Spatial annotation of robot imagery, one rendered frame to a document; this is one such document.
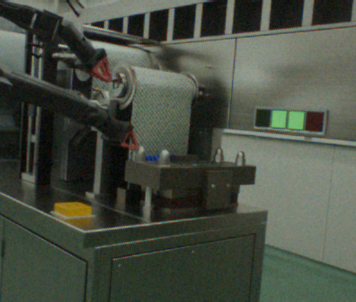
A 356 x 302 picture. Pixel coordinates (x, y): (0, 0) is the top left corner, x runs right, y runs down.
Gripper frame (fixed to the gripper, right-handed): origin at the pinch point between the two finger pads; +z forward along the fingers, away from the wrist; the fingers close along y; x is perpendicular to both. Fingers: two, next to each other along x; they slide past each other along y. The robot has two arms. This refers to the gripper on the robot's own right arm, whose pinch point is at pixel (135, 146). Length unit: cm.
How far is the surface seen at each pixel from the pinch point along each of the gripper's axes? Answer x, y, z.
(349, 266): 44, -59, 278
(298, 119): 25.1, 36.9, 20.0
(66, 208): -26.8, 12.4, -17.9
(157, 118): 11.5, 0.2, 2.3
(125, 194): -14.5, 2.2, 3.7
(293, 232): 57, -113, 271
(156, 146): 3.9, 0.3, 7.3
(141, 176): -9.4, 12.0, -1.6
